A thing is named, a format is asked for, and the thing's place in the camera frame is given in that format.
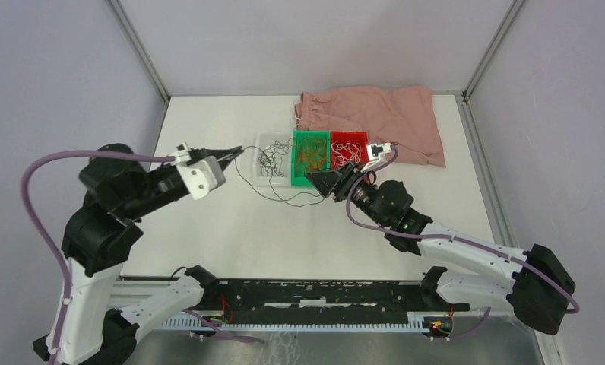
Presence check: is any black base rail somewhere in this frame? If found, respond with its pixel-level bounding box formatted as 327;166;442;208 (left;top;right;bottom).
194;278;470;325

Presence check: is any pink cloth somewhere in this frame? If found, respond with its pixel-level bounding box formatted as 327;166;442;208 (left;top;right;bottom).
294;86;446;167

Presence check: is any white cable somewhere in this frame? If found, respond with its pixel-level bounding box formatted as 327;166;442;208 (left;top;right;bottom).
331;141;366;171

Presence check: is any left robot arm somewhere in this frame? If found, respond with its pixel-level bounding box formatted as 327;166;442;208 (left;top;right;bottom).
21;143;244;364

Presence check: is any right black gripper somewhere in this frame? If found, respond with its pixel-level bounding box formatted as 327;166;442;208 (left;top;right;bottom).
305;160;388;227

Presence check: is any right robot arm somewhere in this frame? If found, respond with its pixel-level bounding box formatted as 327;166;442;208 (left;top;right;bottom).
306;163;580;335

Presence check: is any green plastic bin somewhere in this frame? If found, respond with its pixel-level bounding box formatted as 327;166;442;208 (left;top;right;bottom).
290;130;330;187

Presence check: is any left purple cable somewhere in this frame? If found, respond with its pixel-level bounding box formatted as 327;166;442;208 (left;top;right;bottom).
20;149;266;365

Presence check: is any white slotted cable duct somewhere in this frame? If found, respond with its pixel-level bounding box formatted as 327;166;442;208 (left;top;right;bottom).
157;313;429;334

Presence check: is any cable bundle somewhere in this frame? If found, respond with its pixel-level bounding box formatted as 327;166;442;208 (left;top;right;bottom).
233;144;328;208

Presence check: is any orange cable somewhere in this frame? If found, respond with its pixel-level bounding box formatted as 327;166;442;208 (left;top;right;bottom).
296;135;330;177

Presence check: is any clear plastic bin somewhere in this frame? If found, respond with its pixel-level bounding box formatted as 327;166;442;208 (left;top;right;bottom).
252;132;293;187

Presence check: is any red plastic bin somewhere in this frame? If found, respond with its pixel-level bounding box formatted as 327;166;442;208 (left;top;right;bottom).
329;131;369;170

